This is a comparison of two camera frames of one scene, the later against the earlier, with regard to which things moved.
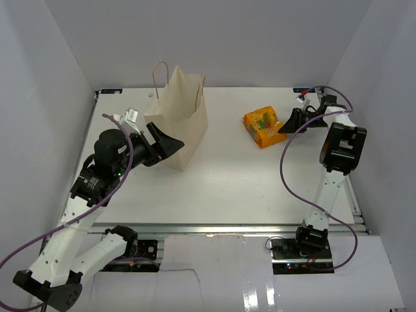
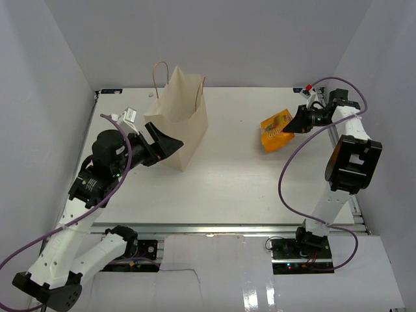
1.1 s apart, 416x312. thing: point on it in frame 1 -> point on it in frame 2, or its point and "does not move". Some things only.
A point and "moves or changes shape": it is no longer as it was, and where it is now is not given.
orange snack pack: [263, 125] moves or changes shape
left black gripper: [164, 147] does not move
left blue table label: [112, 91] does not move
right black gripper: [296, 122] does not move
